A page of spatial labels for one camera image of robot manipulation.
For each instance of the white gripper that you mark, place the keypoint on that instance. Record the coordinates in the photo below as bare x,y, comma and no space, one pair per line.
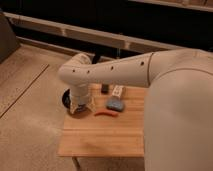
80,98

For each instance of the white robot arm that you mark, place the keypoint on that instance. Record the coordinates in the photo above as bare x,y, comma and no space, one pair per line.
178,107

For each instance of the black bowl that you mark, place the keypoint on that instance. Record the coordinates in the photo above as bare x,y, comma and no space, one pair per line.
66,99

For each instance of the small black block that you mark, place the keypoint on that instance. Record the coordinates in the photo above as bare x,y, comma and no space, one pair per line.
104,88

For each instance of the wooden table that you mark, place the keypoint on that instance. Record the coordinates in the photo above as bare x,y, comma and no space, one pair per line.
87,135

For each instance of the blue sponge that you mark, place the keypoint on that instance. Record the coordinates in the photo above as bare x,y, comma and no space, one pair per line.
115,104

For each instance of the grey cabinet corner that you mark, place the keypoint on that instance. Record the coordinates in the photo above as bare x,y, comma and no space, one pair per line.
8,40

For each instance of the black clamp on rail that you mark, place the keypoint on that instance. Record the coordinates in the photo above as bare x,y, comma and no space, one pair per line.
96,58

